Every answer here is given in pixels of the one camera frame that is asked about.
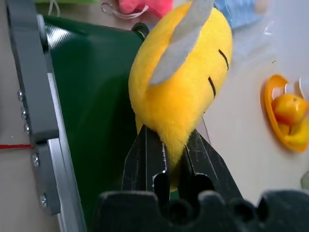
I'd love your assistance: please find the pink plush toy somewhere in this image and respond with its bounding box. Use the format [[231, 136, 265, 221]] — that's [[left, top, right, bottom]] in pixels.
[[101, 0, 173, 19]]

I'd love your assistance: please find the yellow plush bee toy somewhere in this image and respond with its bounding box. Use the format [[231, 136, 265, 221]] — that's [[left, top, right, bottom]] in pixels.
[[128, 0, 234, 192]]

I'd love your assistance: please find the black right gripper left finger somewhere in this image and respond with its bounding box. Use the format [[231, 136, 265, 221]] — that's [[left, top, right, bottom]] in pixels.
[[121, 124, 170, 203]]

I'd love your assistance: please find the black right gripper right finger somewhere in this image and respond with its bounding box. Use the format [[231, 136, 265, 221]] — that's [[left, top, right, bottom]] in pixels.
[[184, 129, 244, 201]]

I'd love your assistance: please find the grey conveyor side rail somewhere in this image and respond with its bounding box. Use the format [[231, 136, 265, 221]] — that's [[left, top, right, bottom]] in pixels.
[[6, 0, 87, 232]]

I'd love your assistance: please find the black conveyor roller end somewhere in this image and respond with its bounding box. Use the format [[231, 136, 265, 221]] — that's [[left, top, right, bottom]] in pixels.
[[131, 22, 150, 41]]

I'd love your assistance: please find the blue plush toy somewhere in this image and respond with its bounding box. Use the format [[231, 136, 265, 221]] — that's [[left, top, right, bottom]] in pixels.
[[213, 0, 264, 30]]

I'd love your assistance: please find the orange plush duck toy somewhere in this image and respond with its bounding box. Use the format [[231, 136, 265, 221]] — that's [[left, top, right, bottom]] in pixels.
[[263, 74, 309, 153]]

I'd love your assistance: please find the green conveyor belt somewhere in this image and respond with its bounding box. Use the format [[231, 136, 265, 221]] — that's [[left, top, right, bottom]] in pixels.
[[44, 14, 145, 232]]

